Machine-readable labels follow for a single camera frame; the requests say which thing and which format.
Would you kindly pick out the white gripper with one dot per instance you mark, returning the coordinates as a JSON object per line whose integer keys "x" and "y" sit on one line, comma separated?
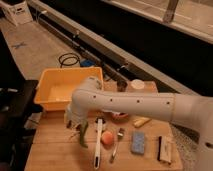
{"x": 75, "y": 118}

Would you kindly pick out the dark grape bunch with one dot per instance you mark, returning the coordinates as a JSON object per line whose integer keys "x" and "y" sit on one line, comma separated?
{"x": 73, "y": 134}

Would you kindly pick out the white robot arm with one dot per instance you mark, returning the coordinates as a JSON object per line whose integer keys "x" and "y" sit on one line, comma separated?
{"x": 190, "y": 111}

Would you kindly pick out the dark metal cup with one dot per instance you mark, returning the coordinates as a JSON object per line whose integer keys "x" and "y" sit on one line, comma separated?
{"x": 121, "y": 86}

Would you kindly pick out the white paper cup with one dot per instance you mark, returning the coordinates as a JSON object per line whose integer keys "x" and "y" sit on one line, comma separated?
{"x": 137, "y": 84}

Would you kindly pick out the green pepper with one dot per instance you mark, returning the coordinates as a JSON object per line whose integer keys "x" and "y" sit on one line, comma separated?
{"x": 83, "y": 136}

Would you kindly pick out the yellow plastic bin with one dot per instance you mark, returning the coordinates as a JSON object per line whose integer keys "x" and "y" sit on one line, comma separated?
{"x": 57, "y": 84}

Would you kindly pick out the peach fruit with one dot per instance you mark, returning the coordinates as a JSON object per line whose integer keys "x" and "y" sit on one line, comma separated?
{"x": 107, "y": 138}

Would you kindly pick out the brown clay bowl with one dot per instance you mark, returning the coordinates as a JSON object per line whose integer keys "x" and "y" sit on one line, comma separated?
{"x": 119, "y": 116}

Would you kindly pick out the metal fork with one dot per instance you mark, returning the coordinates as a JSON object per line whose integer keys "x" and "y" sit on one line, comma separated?
{"x": 120, "y": 135}

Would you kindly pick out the blue object on floor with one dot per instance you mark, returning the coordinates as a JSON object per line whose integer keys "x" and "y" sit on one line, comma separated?
{"x": 87, "y": 63}

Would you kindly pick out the black chair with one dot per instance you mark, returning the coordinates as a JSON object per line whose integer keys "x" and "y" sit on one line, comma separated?
{"x": 16, "y": 106}

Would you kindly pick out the blue sponge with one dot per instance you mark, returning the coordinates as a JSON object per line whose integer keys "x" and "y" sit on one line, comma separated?
{"x": 138, "y": 146}

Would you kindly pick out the black white eraser block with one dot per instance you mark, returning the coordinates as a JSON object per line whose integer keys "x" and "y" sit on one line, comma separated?
{"x": 165, "y": 149}

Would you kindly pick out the white cardboard box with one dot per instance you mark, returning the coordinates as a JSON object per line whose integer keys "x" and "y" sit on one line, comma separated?
{"x": 17, "y": 14}

